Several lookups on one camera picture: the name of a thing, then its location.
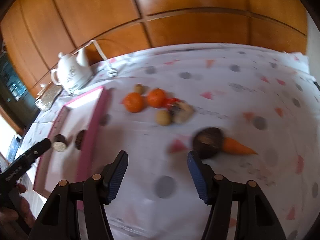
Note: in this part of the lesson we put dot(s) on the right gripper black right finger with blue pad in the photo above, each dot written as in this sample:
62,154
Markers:
256,218

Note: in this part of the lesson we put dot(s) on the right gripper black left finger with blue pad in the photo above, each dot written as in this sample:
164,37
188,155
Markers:
58,218

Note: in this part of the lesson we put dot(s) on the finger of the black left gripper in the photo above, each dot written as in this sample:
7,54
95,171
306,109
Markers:
22,164

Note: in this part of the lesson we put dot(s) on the person's hand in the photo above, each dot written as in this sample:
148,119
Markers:
9,228

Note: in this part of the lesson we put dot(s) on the dark chestnut in tray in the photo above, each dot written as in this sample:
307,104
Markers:
60,143

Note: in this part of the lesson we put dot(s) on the pink rimmed white tray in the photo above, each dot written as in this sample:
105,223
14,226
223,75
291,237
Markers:
83,112

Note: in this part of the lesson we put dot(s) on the dark fruit behind tray rim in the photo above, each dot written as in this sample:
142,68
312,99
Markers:
79,139

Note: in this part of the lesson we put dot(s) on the orange carrot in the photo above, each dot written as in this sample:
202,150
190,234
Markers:
231,146

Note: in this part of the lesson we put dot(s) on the dark brown round fruit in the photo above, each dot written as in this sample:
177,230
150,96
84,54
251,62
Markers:
208,142

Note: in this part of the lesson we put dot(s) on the woven coaster stack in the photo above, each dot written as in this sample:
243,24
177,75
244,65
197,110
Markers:
47,95

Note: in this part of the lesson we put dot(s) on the white patterned tablecloth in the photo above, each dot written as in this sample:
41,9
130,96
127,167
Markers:
266,100

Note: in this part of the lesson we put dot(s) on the white ceramic teapot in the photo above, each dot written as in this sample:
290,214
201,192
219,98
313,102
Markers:
72,72

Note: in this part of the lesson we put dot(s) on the beige dark mushroom piece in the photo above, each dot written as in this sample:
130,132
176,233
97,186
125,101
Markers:
180,112

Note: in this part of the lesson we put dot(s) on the yellow-brown round fruit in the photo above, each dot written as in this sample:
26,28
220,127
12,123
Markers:
163,118

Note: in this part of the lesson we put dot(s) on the orange tangerine left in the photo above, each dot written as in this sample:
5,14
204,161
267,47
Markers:
134,102

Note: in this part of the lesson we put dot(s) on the orange tangerine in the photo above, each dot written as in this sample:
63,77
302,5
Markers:
156,98
134,102

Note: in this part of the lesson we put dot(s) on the small red fruit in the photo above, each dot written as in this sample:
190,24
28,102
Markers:
169,102

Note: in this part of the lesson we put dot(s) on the orange tangerine right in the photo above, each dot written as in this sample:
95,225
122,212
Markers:
156,98

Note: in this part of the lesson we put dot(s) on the wooden cabinet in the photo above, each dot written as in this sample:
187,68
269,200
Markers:
34,32

